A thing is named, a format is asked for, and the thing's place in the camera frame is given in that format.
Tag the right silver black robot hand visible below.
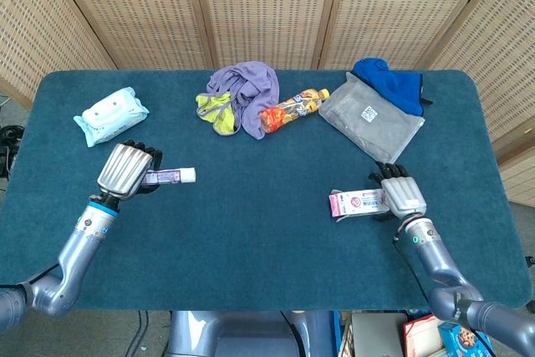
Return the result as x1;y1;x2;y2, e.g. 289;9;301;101
367;161;428;223

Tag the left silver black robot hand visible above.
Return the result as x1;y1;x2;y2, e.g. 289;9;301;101
96;139;163;201

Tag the white pink toothpaste box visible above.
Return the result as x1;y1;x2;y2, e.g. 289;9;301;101
328;188;392;223

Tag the purple toothpaste tube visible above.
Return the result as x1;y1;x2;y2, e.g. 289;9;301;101
141;166;196;186

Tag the blue cookie box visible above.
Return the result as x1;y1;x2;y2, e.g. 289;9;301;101
437;321;493;357

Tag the light blue wet wipes pack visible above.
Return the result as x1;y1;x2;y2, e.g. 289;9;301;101
73;86;150;148

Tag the grey cloth in clear bag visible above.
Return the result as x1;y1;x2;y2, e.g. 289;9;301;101
318;72;426;172

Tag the blue towel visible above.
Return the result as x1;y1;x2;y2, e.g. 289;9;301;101
350;57;434;117

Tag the yellow-green garment with grey trim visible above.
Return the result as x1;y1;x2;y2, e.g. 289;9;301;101
195;90;242;137

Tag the grey laptop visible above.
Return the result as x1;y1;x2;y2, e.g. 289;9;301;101
350;312;409;357

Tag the orange yellow drink bottle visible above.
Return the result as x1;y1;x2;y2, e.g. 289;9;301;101
259;88;331;134

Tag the red-edged book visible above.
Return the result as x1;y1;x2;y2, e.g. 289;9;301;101
403;313;445;357

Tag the teal table mat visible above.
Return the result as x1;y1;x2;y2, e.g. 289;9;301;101
0;69;532;312

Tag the crumpled purple garment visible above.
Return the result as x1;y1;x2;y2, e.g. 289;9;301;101
206;61;280;140

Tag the grey-blue robot torso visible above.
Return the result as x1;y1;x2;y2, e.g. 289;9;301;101
166;309;335;357

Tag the woven rattan folding screen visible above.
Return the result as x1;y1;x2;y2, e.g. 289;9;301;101
0;0;535;207

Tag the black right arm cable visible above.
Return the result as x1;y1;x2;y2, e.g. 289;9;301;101
392;227;432;304

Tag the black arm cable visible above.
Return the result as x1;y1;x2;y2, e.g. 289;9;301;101
392;227;432;304
0;263;62;291

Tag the black cable bundle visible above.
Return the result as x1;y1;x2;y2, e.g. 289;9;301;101
0;125;23;181

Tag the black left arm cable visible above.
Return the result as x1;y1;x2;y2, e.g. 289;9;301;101
0;263;62;291

